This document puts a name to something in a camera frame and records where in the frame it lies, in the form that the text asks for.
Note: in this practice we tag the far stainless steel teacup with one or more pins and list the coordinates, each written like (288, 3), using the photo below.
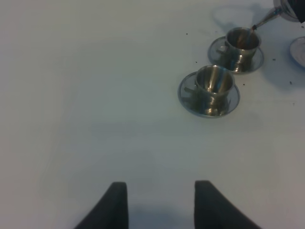
(240, 46)

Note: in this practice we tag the far stainless steel saucer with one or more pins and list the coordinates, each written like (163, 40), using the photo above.
(216, 57)

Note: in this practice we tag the near stainless steel saucer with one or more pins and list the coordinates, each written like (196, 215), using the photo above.
(197, 104)

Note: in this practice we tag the stainless steel saucer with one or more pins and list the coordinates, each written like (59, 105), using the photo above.
(197, 104)
(216, 57)

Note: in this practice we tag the stainless steel teacup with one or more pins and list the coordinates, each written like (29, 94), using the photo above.
(214, 82)
(240, 46)

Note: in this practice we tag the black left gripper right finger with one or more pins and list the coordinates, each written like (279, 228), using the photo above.
(212, 210)

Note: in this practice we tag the near stainless steel teacup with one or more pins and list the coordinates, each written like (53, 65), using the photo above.
(214, 82)

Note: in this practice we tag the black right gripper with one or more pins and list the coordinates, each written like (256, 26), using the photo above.
(299, 9)

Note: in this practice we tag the round steel teapot saucer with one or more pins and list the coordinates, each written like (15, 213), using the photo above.
(297, 51)

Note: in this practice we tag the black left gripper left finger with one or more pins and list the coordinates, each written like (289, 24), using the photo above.
(111, 212)

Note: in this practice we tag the stainless steel teapot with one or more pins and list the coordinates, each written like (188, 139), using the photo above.
(281, 9)

